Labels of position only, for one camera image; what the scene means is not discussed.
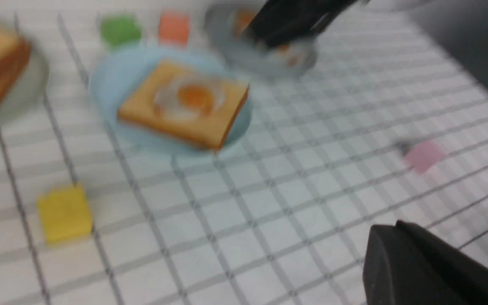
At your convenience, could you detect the fried egg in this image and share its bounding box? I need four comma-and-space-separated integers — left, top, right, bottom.
152, 77, 225, 120
233, 9, 258, 36
274, 43, 308, 67

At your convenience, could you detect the pale green bread plate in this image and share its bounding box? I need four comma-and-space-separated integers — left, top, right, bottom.
0, 43, 49, 127

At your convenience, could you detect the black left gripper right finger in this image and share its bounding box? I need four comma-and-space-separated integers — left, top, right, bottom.
363, 220, 488, 305

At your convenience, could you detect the grey egg plate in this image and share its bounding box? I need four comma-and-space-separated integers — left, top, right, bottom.
205, 1, 318, 79

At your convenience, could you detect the orange foam cube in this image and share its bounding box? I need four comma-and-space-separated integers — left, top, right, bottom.
158, 11, 191, 47

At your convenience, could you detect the pink foam cube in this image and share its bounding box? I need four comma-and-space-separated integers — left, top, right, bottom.
403, 140, 445, 174

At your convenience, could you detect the yellow foam cube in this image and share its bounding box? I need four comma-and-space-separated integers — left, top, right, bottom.
36, 184, 93, 244

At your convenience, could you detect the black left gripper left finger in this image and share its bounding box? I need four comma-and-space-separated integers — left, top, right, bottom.
246, 0, 356, 48

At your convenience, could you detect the green foam cube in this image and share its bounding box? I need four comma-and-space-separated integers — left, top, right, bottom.
100, 14, 143, 49

